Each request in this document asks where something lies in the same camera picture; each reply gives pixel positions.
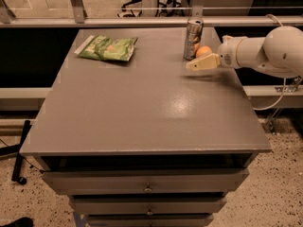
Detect black office chair base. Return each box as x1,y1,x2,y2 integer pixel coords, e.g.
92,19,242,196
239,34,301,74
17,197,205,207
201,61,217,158
117,0,185,17

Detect green chip bag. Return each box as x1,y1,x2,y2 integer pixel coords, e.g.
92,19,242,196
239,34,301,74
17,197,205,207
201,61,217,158
75,35,138,61

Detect grey metal railing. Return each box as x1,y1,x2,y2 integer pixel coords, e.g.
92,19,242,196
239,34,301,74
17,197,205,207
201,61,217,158
0,0,303,28

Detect top grey drawer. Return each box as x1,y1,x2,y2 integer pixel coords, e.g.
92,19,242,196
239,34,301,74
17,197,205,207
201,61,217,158
43,168,249,196

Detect bottom grey drawer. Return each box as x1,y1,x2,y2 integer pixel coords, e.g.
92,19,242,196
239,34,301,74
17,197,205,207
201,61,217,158
87,215,213,227

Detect black stand leg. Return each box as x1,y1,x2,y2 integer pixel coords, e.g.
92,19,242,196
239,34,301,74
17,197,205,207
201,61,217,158
10,119,32,185

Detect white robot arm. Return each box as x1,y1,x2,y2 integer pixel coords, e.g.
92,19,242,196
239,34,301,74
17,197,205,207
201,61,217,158
186,26,303,79

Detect grey drawer cabinet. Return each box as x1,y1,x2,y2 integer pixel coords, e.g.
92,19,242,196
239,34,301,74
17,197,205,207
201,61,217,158
19,26,273,227

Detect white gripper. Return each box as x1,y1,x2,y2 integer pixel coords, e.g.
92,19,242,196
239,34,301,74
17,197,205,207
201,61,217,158
186,35,246,72

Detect grey drawer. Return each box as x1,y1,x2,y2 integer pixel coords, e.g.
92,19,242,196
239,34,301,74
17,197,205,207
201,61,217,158
87,215,213,227
70,195,226,215
43,168,249,196

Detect white cable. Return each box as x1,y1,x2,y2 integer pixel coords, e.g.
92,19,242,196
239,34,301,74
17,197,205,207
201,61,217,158
252,13,288,112

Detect silver blue redbull can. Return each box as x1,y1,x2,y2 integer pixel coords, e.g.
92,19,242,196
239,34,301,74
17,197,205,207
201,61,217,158
184,17,204,61

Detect orange fruit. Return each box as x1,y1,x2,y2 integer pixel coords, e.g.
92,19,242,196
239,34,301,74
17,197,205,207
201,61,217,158
196,45,212,58

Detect middle grey drawer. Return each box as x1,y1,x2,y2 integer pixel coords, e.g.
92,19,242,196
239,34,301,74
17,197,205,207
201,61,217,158
70,195,226,215

